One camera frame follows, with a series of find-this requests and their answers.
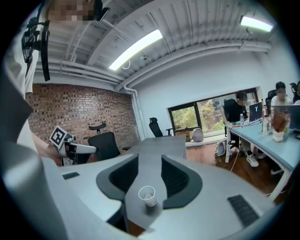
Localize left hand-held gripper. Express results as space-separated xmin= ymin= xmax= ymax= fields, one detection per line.
xmin=49 ymin=126 xmax=98 ymax=165

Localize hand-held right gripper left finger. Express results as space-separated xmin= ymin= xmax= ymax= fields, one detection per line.
xmin=42 ymin=153 xmax=141 ymax=240

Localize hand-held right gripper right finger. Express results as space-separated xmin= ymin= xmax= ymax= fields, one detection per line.
xmin=140 ymin=155 xmax=277 ymax=240

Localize clear plastic cup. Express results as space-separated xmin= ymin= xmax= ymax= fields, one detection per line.
xmin=138 ymin=185 xmax=156 ymax=208

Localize person's left forearm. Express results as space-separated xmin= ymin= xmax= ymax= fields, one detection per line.
xmin=31 ymin=132 xmax=60 ymax=157

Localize black office chair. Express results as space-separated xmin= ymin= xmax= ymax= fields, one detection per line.
xmin=222 ymin=98 xmax=238 ymax=123
xmin=87 ymin=122 xmax=132 ymax=163
xmin=148 ymin=117 xmax=175 ymax=138

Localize white bag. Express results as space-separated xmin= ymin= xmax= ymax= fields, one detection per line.
xmin=215 ymin=138 xmax=228 ymax=157

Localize pale purple backpack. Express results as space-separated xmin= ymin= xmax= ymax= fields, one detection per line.
xmin=190 ymin=127 xmax=204 ymax=143

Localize brown cardboard box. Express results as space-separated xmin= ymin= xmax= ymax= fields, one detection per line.
xmin=175 ymin=130 xmax=191 ymax=142

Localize grey table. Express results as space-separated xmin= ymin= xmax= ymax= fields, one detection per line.
xmin=97 ymin=135 xmax=188 ymax=231

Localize light blue desk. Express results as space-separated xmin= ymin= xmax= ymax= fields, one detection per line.
xmin=224 ymin=122 xmax=300 ymax=203

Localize dark framed window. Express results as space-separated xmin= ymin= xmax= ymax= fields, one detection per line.
xmin=166 ymin=87 xmax=259 ymax=142

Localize person's white shirt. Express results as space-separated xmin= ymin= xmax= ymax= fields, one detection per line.
xmin=4 ymin=14 xmax=46 ymax=155

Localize laptop with glowing logo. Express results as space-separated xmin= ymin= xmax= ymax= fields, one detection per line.
xmin=248 ymin=101 xmax=263 ymax=124

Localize dried flower vase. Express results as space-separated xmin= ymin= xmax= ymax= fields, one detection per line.
xmin=269 ymin=109 xmax=292 ymax=143

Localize long ceiling light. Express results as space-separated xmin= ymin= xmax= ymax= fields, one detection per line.
xmin=240 ymin=15 xmax=274 ymax=33
xmin=108 ymin=29 xmax=163 ymax=71

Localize grey laptop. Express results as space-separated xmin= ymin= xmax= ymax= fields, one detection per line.
xmin=270 ymin=105 xmax=300 ymax=131

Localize person's head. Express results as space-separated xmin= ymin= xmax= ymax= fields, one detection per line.
xmin=46 ymin=0 xmax=96 ymax=23

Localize white cable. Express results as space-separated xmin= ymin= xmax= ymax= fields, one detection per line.
xmin=230 ymin=130 xmax=242 ymax=173

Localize white wall pipes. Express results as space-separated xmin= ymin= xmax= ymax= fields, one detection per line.
xmin=123 ymin=85 xmax=145 ymax=142

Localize black chest camera rig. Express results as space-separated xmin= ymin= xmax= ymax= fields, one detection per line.
xmin=21 ymin=16 xmax=51 ymax=82

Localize black head camera mount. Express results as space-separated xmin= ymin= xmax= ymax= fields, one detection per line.
xmin=92 ymin=0 xmax=111 ymax=22

